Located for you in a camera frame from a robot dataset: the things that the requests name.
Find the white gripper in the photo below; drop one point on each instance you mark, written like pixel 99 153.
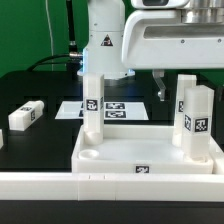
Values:
pixel 157 39

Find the white desk tabletop tray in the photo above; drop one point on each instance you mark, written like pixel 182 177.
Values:
pixel 135 149

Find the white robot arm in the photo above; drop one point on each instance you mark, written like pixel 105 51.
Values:
pixel 107 21

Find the white part at left edge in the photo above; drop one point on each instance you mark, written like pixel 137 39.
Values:
pixel 1 139

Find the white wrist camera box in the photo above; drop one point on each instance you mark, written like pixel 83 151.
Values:
pixel 154 4

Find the white marker base plate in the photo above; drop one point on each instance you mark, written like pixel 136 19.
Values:
pixel 112 110

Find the white L-shaped obstacle wall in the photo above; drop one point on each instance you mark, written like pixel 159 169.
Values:
pixel 114 187

